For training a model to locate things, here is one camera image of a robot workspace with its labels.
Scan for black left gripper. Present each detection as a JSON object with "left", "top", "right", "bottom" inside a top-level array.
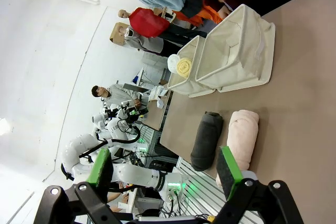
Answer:
[{"left": 122, "top": 105, "right": 148, "bottom": 120}]

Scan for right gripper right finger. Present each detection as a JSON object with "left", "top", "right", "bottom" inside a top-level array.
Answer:
[{"left": 215, "top": 145, "right": 305, "bottom": 224}]

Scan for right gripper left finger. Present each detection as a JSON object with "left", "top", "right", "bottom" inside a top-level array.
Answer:
[{"left": 33, "top": 148, "right": 124, "bottom": 224}]

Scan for white towel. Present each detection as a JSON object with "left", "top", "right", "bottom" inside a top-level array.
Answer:
[{"left": 167, "top": 54, "right": 182, "bottom": 73}]

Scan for yellow towel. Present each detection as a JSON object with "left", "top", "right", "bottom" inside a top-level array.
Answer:
[{"left": 176, "top": 57, "right": 194, "bottom": 79}]

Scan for person's right hand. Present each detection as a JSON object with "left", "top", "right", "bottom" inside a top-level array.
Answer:
[{"left": 217, "top": 6, "right": 234, "bottom": 20}]

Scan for brown background table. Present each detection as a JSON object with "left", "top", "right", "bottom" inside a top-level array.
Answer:
[{"left": 143, "top": 89, "right": 174, "bottom": 131}]

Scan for seated person in gray hoodie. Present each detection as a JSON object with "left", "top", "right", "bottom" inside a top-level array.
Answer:
[{"left": 91, "top": 83, "right": 148, "bottom": 110}]

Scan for white boxes on background table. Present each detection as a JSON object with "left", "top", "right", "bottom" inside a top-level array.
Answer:
[{"left": 148, "top": 84, "right": 169, "bottom": 110}]

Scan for dark gray rolled towel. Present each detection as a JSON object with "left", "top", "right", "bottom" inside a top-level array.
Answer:
[{"left": 190, "top": 111, "right": 224, "bottom": 172}]

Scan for pink rolled towel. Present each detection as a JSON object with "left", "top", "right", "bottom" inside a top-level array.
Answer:
[{"left": 215, "top": 109, "right": 260, "bottom": 188}]

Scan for white fabric basket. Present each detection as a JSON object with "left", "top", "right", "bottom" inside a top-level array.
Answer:
[
  {"left": 167, "top": 35, "right": 217, "bottom": 98},
  {"left": 195, "top": 4, "right": 276, "bottom": 93}
]

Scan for mannequin with cardboard box head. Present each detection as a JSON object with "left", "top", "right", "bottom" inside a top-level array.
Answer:
[{"left": 109, "top": 22, "right": 182, "bottom": 57}]

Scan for mannequin in red shirt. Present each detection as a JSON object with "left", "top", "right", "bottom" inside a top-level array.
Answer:
[{"left": 117, "top": 7, "right": 208, "bottom": 39}]

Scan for round ceiling light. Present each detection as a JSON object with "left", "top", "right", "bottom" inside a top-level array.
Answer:
[{"left": 0, "top": 118, "right": 13, "bottom": 137}]

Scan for orange cloth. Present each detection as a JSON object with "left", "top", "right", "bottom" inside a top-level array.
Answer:
[{"left": 173, "top": 4, "right": 224, "bottom": 27}]

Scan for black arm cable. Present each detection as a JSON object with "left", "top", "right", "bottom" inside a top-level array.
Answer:
[{"left": 78, "top": 125, "right": 142, "bottom": 159}]

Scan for aluminium table frame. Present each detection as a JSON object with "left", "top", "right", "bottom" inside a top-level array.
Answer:
[{"left": 157, "top": 155, "right": 265, "bottom": 224}]

